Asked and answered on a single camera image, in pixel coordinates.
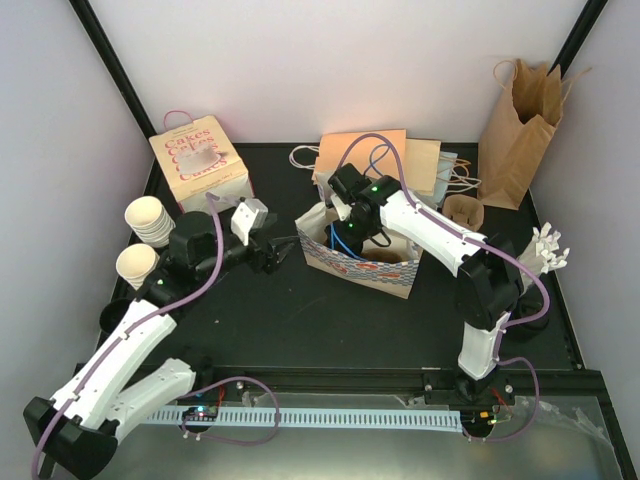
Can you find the paper cup stack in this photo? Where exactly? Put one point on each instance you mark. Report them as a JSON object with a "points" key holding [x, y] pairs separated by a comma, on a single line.
{"points": [[150, 221], [135, 263]]}

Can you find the far paper cup stack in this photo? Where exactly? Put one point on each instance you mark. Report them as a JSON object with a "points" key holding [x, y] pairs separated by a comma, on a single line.
{"points": [[150, 221]]}

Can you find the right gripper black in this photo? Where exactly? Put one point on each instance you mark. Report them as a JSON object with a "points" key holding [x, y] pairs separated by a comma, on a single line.
{"points": [[341, 239]]}

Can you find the light blue flat paper bag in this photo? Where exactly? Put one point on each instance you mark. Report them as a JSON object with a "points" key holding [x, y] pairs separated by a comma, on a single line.
{"points": [[453, 176]]}

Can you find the right black frame post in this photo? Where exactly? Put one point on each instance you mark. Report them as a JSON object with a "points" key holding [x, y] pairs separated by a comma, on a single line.
{"points": [[578, 34]]}

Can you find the orange flat paper bag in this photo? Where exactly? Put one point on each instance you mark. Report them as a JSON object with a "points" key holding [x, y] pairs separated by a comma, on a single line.
{"points": [[370, 156]]}

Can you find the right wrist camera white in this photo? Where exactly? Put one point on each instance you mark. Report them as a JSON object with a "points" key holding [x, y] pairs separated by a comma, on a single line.
{"points": [[342, 209]]}

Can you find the light blue cable duct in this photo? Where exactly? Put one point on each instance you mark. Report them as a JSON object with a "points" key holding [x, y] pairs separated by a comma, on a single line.
{"points": [[314, 418]]}

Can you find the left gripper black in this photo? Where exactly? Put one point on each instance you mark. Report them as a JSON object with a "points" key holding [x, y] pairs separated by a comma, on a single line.
{"points": [[269, 261]]}

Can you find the blue checkered paper bag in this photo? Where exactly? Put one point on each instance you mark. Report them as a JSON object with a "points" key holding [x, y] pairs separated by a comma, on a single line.
{"points": [[323, 252]]}

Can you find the left black frame post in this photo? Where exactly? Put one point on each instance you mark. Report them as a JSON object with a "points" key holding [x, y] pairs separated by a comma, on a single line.
{"points": [[98, 37]]}

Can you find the standing brown paper bag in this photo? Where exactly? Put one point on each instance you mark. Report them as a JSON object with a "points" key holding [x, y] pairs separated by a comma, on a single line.
{"points": [[519, 132]]}

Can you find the black frame post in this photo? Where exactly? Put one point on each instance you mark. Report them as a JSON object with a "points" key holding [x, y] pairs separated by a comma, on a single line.
{"points": [[578, 34], [98, 37]]}

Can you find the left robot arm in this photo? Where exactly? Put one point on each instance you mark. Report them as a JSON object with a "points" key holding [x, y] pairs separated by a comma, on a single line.
{"points": [[83, 423]]}

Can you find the Cakes printed paper bag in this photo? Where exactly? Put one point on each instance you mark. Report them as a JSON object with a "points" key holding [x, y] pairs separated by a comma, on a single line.
{"points": [[197, 158]]}

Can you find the near paper cup stack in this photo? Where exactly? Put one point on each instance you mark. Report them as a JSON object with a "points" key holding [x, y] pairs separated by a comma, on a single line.
{"points": [[135, 263]]}

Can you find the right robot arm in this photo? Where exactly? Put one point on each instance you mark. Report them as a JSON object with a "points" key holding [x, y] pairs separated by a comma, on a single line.
{"points": [[488, 286]]}

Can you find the grey pulp cup carrier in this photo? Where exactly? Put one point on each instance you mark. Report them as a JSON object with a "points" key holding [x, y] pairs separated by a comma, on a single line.
{"points": [[382, 255]]}

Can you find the tan flat paper bag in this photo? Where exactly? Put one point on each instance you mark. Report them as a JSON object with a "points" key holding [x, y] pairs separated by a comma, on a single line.
{"points": [[421, 164]]}

